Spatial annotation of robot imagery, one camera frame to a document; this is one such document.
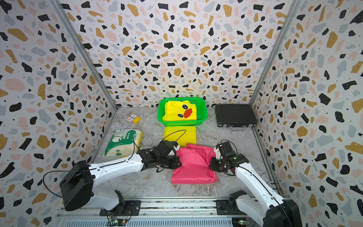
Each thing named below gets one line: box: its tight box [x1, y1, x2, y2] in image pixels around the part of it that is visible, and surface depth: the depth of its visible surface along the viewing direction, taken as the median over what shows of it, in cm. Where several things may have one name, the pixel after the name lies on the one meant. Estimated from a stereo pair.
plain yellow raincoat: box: [162, 125, 197, 148], surface depth 102 cm
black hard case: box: [214, 103, 258, 132], surface depth 111 cm
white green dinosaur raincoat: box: [102, 129, 144, 158], surface depth 96 cm
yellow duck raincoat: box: [162, 100, 197, 122], surface depth 119 cm
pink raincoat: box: [171, 143, 218, 184], surface depth 83 cm
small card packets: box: [125, 113, 142, 125], surface depth 115 cm
